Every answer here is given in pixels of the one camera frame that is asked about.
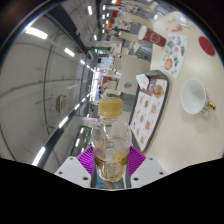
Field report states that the group of beige chairs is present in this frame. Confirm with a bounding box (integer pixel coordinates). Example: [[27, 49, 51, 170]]
[[99, 0, 161, 101]]

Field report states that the white napkin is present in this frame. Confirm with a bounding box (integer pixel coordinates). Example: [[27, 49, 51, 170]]
[[135, 73, 150, 91]]

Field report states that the clear bottle with yellow drink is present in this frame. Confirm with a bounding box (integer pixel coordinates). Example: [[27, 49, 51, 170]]
[[90, 97, 133, 183]]

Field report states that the printed paper sheet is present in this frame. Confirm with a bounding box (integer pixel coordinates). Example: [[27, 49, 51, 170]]
[[159, 32, 189, 79]]

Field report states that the brown tray with paper liner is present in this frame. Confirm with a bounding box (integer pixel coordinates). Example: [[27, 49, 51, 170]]
[[128, 70, 170, 154]]

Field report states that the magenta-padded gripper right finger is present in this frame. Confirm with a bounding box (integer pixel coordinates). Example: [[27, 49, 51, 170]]
[[124, 145, 168, 190]]

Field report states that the red paper cup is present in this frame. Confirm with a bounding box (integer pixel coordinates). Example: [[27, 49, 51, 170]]
[[137, 25, 167, 48]]

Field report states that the ceiling air conditioner unit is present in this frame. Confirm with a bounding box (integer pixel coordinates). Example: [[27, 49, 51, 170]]
[[55, 94, 69, 113]]

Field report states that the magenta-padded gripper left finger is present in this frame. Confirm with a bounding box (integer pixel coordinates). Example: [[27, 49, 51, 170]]
[[54, 145, 98, 190]]

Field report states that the group of ceiling lights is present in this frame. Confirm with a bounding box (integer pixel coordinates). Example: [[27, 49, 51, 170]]
[[24, 4, 118, 166]]

